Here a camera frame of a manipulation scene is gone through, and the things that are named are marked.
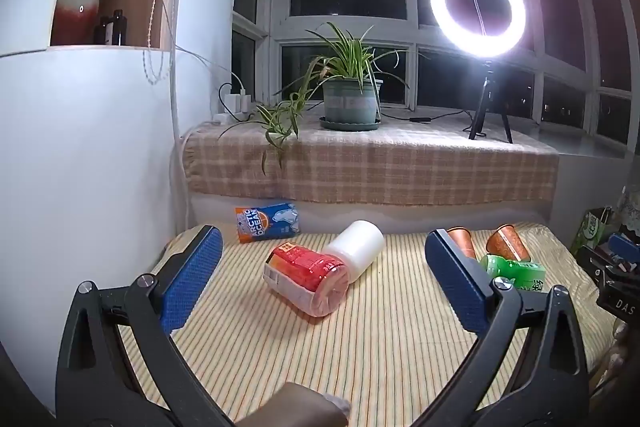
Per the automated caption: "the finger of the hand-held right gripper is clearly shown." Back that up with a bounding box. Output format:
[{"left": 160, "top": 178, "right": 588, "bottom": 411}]
[{"left": 607, "top": 233, "right": 640, "bottom": 265}]

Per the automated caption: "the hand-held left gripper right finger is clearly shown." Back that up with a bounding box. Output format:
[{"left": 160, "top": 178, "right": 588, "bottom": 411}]
[{"left": 410, "top": 228, "right": 592, "bottom": 427}]

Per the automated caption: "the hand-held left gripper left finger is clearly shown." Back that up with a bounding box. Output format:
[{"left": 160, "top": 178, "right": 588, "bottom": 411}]
[{"left": 55, "top": 224, "right": 236, "bottom": 427}]

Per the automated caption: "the red jar with white lid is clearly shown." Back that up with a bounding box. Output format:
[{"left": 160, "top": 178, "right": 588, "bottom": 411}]
[{"left": 263, "top": 243, "right": 351, "bottom": 319}]

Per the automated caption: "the copper cup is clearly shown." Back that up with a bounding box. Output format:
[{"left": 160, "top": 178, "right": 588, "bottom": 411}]
[
  {"left": 486, "top": 223, "right": 531, "bottom": 263},
  {"left": 446, "top": 227, "right": 477, "bottom": 260}
]

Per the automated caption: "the white cup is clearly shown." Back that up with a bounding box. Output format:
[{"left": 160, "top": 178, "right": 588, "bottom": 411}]
[{"left": 322, "top": 220, "right": 385, "bottom": 283}]

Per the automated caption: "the green paper bag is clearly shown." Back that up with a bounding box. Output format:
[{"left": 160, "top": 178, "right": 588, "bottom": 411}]
[{"left": 570, "top": 207, "right": 618, "bottom": 255}]

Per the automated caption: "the green plastic bottle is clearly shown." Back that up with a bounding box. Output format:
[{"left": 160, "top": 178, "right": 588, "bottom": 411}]
[{"left": 479, "top": 254, "right": 547, "bottom": 293}]

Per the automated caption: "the blue orange drink can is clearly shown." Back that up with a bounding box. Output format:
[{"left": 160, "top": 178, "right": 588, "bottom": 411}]
[{"left": 235, "top": 203, "right": 301, "bottom": 244}]

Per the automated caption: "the striped table mat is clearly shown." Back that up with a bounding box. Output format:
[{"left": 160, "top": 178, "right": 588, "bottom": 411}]
[{"left": 120, "top": 222, "right": 621, "bottom": 427}]

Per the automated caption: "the plaid cloth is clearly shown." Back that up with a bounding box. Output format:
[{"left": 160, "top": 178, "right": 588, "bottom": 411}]
[{"left": 181, "top": 119, "right": 560, "bottom": 208}]

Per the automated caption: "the brown cloth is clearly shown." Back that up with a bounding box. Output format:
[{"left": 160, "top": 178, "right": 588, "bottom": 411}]
[{"left": 235, "top": 382, "right": 352, "bottom": 427}]

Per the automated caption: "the black tripod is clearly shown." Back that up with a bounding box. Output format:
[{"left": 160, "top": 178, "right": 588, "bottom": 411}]
[{"left": 467, "top": 59, "right": 515, "bottom": 144}]

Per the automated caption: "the small spider plantlet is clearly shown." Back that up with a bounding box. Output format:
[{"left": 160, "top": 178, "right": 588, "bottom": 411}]
[{"left": 220, "top": 99, "right": 313, "bottom": 172}]

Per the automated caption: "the green plant pot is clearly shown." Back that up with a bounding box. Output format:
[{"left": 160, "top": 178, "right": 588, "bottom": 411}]
[{"left": 319, "top": 77, "right": 384, "bottom": 132}]

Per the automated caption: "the large spider plant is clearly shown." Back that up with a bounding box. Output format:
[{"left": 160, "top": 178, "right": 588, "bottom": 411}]
[{"left": 272, "top": 23, "right": 426, "bottom": 108}]

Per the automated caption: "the black power cable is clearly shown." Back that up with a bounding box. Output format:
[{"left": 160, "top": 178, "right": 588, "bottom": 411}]
[{"left": 382, "top": 108, "right": 481, "bottom": 132}]

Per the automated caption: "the white window frame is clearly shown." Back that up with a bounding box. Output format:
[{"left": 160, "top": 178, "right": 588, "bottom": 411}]
[{"left": 232, "top": 0, "right": 640, "bottom": 158}]

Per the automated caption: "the ring light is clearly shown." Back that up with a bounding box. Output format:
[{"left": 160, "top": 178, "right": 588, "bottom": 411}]
[{"left": 430, "top": 0, "right": 527, "bottom": 58}]

